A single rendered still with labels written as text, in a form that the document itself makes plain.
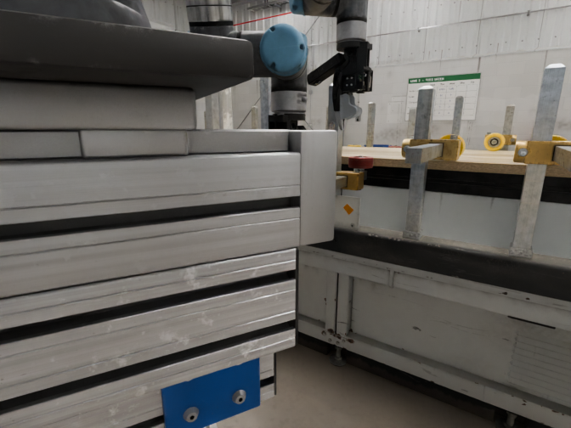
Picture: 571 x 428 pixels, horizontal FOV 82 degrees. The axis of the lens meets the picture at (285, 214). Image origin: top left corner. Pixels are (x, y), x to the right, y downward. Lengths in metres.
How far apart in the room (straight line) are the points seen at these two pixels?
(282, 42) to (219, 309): 0.45
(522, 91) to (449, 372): 7.14
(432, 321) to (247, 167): 1.19
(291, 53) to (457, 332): 1.09
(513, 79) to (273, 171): 7.98
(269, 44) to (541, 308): 0.87
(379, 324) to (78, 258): 1.29
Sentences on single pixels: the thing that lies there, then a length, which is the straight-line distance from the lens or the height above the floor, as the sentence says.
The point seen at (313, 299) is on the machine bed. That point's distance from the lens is 1.51.
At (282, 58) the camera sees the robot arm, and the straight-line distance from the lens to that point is 0.59.
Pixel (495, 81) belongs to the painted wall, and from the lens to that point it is 8.17.
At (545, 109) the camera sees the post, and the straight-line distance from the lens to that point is 0.92.
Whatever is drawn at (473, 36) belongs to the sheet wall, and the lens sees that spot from 8.37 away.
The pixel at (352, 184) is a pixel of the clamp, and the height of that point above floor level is 0.84.
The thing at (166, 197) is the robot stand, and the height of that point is 0.95.
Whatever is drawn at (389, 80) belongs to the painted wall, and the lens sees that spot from 8.56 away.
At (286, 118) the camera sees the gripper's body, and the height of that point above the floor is 1.02.
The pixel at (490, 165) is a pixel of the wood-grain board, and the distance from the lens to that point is 1.13.
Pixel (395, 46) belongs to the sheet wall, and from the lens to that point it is 8.66.
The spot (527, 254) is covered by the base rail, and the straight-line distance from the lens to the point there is 0.96.
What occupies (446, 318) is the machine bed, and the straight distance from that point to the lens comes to 1.34.
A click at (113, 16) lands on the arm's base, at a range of 0.23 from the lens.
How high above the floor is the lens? 0.99
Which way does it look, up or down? 14 degrees down
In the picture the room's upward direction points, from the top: straight up
